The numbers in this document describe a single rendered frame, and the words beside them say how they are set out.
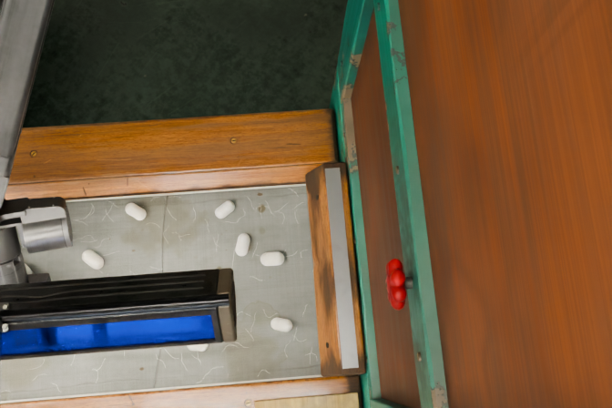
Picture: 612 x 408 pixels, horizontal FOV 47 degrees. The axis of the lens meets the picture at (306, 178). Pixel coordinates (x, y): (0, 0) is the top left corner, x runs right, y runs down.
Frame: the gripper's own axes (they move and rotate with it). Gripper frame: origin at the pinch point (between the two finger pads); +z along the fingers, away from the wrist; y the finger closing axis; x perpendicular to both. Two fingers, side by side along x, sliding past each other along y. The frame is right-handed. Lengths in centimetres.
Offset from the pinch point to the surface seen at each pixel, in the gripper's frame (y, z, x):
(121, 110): -1, 0, 100
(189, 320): 28.3, -20.0, -25.9
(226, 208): 30.8, -13.1, 11.8
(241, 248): 32.8, -8.2, 7.5
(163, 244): 20.6, -8.3, 10.4
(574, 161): 50, -52, -61
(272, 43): 42, -13, 111
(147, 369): 17.6, 5.9, -1.7
